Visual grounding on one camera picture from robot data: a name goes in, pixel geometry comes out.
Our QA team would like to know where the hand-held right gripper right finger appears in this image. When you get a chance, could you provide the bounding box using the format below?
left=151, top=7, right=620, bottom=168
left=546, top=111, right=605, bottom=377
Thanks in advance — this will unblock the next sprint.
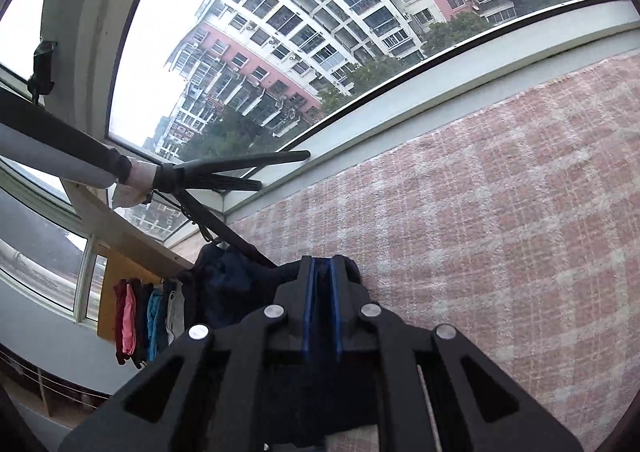
left=325, top=255, right=583, bottom=452

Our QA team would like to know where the pine plank panel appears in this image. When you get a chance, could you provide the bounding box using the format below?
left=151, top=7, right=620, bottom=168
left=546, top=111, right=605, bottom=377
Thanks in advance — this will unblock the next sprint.
left=96, top=248, right=201, bottom=344

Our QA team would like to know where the pink plaid blanket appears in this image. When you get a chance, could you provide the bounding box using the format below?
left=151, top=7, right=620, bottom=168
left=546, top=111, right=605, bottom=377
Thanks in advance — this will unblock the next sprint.
left=220, top=50, right=640, bottom=452

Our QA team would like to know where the navy blue shirt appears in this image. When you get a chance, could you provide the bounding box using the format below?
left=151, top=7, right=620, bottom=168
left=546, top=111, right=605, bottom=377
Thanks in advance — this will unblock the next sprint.
left=177, top=242, right=426, bottom=452

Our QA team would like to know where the white window frame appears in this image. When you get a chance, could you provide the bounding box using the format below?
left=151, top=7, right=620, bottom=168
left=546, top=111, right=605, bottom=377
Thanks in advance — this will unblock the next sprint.
left=0, top=0, right=640, bottom=328

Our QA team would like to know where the black window handle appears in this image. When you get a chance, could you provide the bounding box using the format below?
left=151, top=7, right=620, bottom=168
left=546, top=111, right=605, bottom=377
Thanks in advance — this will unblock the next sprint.
left=27, top=41, right=57, bottom=106

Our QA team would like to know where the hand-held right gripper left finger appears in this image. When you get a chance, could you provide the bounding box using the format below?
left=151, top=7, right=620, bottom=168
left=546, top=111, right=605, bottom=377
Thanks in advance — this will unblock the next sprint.
left=57, top=255, right=326, bottom=452

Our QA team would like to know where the stack of folded clothes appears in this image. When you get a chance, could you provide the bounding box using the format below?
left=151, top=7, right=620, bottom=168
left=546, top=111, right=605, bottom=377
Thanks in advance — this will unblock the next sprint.
left=112, top=277, right=187, bottom=369

